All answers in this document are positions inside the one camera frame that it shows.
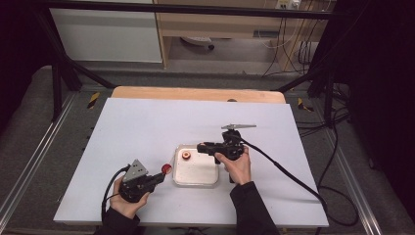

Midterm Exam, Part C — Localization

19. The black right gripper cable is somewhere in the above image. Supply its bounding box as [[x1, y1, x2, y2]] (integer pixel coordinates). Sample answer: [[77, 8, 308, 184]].
[[240, 138, 360, 228]]

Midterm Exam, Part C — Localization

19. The white cabinet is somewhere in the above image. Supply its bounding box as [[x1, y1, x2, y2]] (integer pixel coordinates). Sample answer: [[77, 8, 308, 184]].
[[49, 8, 163, 64]]

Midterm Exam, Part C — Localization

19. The light wooden shelf unit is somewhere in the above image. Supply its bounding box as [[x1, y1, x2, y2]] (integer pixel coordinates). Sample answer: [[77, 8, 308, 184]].
[[153, 0, 337, 71]]

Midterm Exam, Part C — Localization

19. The wooden table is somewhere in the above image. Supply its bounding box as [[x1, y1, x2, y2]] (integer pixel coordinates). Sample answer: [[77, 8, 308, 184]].
[[111, 85, 287, 105]]

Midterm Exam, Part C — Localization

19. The white rectangular dish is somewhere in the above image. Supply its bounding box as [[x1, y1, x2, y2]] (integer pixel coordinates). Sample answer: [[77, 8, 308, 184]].
[[171, 143, 220, 189]]

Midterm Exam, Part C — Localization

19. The black metal frame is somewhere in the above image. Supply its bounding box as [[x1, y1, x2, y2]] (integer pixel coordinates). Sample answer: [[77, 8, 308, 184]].
[[33, 0, 341, 125]]

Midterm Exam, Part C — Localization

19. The person's left hand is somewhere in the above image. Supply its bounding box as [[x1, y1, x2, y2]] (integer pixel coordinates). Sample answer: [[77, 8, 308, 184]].
[[109, 177, 151, 220]]

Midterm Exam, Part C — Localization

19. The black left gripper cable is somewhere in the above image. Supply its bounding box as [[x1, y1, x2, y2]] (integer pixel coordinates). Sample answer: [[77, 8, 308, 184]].
[[101, 165, 130, 223]]

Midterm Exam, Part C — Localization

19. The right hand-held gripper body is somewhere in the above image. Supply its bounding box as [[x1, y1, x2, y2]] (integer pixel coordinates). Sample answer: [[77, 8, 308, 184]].
[[213, 122, 257, 165]]

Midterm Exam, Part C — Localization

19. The aluminium floor rail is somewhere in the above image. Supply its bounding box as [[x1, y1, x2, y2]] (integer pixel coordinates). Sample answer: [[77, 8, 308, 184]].
[[0, 93, 78, 223], [328, 138, 384, 235]]

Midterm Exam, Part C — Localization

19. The bundle of black cables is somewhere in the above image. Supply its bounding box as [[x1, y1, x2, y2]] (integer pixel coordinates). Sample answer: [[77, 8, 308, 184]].
[[262, 13, 351, 131]]

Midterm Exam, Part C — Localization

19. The white chair base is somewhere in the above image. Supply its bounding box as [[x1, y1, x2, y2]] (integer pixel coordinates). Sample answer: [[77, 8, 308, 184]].
[[180, 35, 216, 51]]

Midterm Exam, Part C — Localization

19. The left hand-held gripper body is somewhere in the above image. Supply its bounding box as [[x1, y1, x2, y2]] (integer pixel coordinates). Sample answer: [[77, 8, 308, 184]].
[[117, 159, 155, 204]]

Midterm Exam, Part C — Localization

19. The yellow black tape strip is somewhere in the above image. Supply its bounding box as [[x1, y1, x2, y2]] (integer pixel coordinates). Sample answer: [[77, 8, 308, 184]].
[[297, 97, 315, 113], [86, 91, 101, 110]]

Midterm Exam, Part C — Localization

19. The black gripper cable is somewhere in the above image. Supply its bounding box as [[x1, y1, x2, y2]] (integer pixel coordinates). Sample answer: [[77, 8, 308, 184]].
[[101, 165, 130, 223], [240, 138, 360, 228]]

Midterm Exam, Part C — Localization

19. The person's right hand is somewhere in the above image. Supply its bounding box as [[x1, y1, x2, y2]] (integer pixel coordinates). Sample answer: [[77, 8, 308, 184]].
[[213, 145, 253, 186]]

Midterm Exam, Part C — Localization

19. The white power strip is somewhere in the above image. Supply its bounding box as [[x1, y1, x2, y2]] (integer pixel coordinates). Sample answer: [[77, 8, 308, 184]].
[[275, 0, 301, 10]]

